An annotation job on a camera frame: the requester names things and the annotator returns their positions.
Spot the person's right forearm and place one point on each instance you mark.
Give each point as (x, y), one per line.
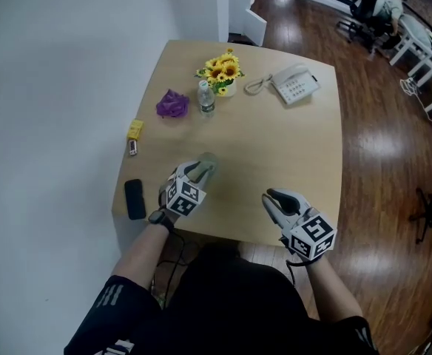
(330, 290)

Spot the white office desk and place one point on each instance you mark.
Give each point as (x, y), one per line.
(419, 35)

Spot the person's black shirt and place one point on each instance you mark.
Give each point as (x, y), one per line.
(231, 309)

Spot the crumpled purple cloth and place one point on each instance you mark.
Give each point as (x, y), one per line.
(172, 104)

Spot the white water dispenser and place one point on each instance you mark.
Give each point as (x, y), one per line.
(254, 26)

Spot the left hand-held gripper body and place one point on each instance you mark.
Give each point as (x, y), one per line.
(182, 200)

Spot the small yellow box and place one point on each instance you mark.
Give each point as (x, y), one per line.
(136, 129)

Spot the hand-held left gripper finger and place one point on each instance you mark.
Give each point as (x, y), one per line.
(191, 166)
(206, 179)

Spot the person's left forearm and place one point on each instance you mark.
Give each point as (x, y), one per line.
(138, 257)

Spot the clear plastic water bottle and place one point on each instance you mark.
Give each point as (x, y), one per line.
(205, 100)

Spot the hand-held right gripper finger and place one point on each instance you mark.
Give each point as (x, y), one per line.
(290, 200)
(275, 214)

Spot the sunflower bouquet in white vase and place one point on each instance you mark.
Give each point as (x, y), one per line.
(223, 70)

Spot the black smartwatch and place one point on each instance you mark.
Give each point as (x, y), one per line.
(158, 218)

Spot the clear glass cup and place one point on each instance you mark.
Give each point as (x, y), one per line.
(208, 159)

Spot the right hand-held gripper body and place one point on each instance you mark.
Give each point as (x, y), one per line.
(312, 235)

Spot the white desk telephone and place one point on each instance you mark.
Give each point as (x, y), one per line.
(293, 84)

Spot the black smartphone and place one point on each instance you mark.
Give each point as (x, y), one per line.
(134, 199)

